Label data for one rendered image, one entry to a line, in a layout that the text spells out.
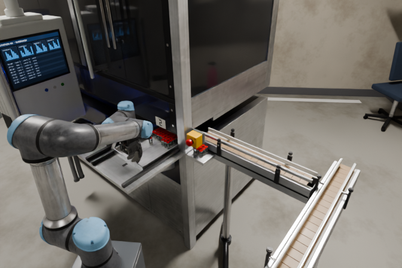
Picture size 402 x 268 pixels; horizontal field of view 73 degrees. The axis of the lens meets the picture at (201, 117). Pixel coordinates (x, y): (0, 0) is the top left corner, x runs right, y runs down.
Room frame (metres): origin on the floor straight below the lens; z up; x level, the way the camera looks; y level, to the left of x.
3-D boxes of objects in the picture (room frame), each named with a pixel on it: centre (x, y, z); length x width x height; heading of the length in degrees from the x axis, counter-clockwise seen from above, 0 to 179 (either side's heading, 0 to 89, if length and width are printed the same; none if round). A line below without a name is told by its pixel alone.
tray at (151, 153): (1.34, 0.30, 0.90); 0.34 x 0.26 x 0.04; 139
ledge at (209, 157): (1.29, -0.01, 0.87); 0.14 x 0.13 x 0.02; 139
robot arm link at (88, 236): (0.66, 0.41, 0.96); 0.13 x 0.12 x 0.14; 69
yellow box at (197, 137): (1.26, 0.03, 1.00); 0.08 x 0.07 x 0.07; 139
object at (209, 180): (2.33, 0.55, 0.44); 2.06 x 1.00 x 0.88; 49
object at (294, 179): (1.19, -0.28, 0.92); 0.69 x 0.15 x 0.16; 49
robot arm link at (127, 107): (1.16, 0.36, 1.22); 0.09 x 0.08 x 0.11; 159
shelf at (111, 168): (1.39, 0.47, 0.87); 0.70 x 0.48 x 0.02; 49
